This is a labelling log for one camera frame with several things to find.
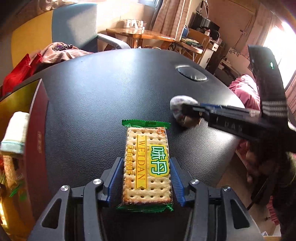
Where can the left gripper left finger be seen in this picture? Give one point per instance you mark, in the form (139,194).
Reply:
(83,205)

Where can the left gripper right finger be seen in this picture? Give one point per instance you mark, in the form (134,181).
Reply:
(216,213)

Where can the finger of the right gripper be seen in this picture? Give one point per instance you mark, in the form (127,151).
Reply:
(224,107)
(195,111)

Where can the beige knit sock roll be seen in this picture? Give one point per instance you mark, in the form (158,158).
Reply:
(15,135)

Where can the large cracker pack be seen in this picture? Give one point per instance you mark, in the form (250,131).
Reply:
(13,177)

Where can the gloved right hand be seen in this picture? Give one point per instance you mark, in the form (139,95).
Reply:
(264,161)

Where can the pink bed cover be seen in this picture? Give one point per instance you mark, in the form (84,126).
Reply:
(246,89)

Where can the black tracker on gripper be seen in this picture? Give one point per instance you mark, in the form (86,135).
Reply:
(273,103)

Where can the wooden chair with clothes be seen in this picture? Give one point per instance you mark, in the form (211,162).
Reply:
(192,45)

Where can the white small cabinet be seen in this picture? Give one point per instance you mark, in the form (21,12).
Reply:
(207,54)

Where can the wooden side table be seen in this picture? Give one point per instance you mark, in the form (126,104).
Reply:
(135,37)

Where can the black monitor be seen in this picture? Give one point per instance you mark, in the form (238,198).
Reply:
(198,22)

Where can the right window curtain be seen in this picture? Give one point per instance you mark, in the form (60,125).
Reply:
(263,23)

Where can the window curtain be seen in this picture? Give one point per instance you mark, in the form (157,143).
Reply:
(263,23)
(171,18)

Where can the middle window curtain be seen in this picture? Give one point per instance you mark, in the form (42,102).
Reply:
(171,18)

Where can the clear glass tray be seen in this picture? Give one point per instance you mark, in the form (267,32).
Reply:
(134,24)

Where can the gold red tin box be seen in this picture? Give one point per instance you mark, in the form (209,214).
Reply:
(18,217)

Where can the grey yellow blue armchair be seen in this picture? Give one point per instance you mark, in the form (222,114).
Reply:
(75,24)

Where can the pink brown cloth pile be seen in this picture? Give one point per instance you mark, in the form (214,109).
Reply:
(57,52)

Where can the red cloth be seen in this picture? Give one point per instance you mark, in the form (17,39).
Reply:
(23,70)

